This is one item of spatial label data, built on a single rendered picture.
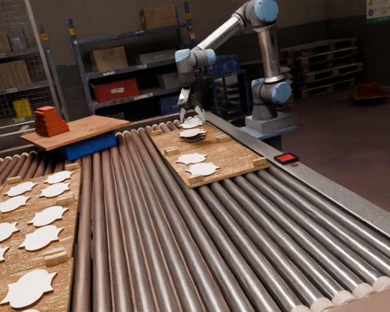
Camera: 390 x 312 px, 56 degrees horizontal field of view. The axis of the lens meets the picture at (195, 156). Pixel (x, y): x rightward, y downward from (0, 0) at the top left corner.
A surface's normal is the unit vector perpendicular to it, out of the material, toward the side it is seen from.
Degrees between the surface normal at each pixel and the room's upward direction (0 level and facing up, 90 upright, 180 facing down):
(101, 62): 85
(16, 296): 0
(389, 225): 0
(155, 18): 89
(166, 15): 87
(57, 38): 90
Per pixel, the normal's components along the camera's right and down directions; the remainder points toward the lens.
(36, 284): -0.16, -0.93
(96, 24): 0.34, 0.25
